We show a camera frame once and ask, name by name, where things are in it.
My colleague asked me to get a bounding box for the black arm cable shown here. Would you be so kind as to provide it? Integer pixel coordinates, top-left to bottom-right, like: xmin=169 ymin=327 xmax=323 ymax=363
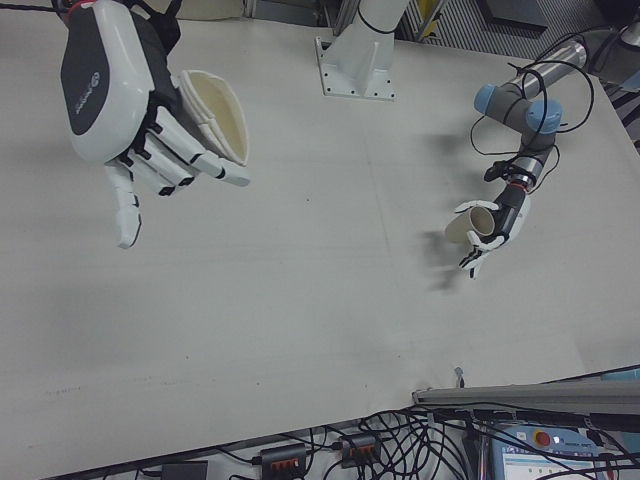
xmin=470 ymin=32 xmax=597 ymax=174

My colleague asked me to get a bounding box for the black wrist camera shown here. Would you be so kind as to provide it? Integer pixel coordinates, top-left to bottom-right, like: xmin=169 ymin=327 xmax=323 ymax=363
xmin=483 ymin=160 xmax=512 ymax=183

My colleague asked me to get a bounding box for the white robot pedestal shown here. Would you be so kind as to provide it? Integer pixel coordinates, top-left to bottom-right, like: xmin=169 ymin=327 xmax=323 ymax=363
xmin=313 ymin=0 xmax=399 ymax=103

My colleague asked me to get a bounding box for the beige paper cup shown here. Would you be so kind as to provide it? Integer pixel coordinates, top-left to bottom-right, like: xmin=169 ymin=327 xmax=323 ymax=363
xmin=444 ymin=204 xmax=498 ymax=247

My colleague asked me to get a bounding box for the aluminium profile post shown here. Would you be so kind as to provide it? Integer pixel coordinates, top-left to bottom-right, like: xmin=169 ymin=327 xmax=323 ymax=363
xmin=411 ymin=375 xmax=640 ymax=407

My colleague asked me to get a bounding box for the black hub with orange ports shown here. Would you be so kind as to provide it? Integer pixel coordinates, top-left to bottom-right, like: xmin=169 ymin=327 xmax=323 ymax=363
xmin=338 ymin=433 xmax=380 ymax=469
xmin=258 ymin=441 xmax=311 ymax=474

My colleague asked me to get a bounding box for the black rectangular box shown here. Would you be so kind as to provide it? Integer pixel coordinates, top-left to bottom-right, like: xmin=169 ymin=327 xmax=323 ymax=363
xmin=161 ymin=460 xmax=209 ymax=480

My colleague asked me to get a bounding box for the yellow black striped bar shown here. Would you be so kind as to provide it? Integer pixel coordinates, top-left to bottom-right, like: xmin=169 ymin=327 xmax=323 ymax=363
xmin=418 ymin=0 xmax=447 ymax=37

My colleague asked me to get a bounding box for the grey teach pendant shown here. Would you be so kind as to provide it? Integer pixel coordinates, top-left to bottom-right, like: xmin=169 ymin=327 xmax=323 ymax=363
xmin=485 ymin=422 xmax=610 ymax=480

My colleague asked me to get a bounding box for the white paper cup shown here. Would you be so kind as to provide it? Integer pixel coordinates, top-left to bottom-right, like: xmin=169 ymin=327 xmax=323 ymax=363
xmin=178 ymin=69 xmax=251 ymax=167

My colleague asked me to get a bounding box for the light blue plastic bin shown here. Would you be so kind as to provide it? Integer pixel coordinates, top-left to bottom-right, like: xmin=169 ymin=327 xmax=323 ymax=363
xmin=599 ymin=367 xmax=640 ymax=385

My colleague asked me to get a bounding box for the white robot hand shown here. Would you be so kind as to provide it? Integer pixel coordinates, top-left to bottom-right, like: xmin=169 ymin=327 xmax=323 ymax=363
xmin=453 ymin=183 xmax=533 ymax=280
xmin=58 ymin=0 xmax=251 ymax=250

